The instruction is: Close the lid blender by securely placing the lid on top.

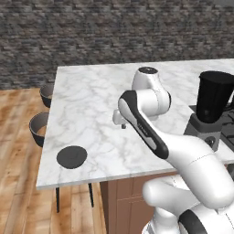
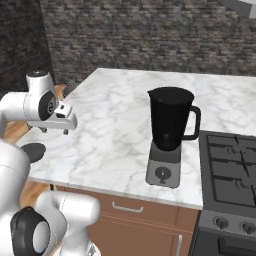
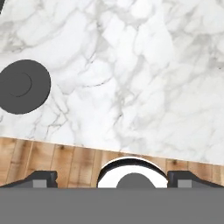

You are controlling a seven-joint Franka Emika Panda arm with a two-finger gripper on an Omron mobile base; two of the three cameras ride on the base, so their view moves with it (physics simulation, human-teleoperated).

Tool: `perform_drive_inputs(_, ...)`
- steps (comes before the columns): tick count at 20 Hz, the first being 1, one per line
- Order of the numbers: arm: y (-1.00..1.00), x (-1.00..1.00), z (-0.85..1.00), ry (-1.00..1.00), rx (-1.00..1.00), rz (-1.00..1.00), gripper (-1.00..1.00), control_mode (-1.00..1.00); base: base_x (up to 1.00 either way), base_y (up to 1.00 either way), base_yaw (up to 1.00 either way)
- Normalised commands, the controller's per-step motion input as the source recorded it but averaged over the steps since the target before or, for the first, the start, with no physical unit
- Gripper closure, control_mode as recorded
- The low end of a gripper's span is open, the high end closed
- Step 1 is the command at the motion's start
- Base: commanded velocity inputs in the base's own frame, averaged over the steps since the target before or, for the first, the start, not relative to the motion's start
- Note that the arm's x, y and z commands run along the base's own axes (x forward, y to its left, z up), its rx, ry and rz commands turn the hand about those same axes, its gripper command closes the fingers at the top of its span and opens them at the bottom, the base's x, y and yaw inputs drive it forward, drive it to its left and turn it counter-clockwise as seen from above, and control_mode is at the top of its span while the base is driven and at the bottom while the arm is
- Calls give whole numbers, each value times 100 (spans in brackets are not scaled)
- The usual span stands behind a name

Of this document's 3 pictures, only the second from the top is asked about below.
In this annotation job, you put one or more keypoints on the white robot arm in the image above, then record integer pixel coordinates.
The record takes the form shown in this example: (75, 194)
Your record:
(13, 173)

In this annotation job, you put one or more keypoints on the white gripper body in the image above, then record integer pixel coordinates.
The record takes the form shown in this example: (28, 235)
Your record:
(50, 124)

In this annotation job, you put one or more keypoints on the grey range hood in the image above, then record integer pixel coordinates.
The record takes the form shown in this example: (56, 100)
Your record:
(241, 6)

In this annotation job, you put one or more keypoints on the black round blender lid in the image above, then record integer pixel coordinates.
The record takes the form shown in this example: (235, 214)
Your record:
(35, 151)

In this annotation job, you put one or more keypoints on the brown cupboard door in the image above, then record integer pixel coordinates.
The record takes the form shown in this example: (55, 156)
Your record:
(133, 238)

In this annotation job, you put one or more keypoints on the black gas stove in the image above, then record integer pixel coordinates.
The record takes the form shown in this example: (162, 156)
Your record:
(230, 173)

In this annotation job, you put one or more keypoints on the black blender with grey base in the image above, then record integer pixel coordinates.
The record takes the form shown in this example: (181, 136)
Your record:
(168, 126)

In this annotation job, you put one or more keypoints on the black stove knob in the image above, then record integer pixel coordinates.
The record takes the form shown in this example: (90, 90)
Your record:
(249, 227)
(221, 222)

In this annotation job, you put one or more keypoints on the brown drawer front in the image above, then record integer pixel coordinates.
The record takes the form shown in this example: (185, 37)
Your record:
(156, 208)

